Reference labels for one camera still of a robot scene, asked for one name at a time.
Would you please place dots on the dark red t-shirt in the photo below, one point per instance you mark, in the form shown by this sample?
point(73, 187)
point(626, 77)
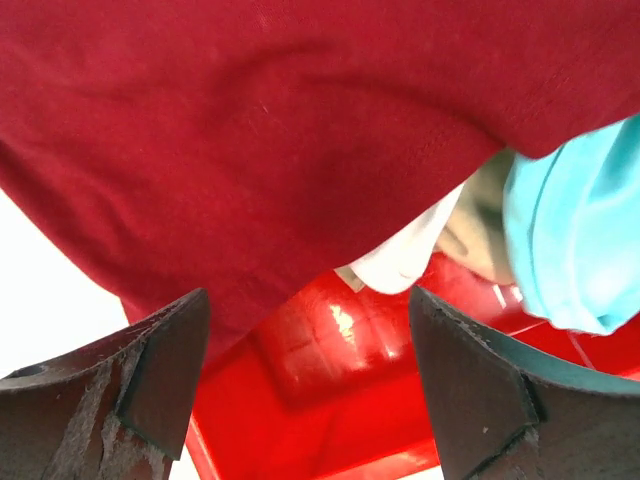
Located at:
point(245, 147)

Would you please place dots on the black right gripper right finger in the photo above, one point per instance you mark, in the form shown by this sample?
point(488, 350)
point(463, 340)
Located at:
point(501, 409)

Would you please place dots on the light blue t-shirt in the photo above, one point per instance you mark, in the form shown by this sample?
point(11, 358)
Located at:
point(571, 223)

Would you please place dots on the white t-shirt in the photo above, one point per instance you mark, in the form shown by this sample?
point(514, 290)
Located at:
point(396, 264)

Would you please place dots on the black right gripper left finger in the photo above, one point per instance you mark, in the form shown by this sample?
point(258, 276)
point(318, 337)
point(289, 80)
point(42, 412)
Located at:
point(117, 408)

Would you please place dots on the beige t-shirt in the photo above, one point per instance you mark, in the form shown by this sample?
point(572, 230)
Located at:
point(474, 234)

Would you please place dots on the red plastic bin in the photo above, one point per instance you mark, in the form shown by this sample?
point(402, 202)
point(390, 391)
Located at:
point(326, 388)

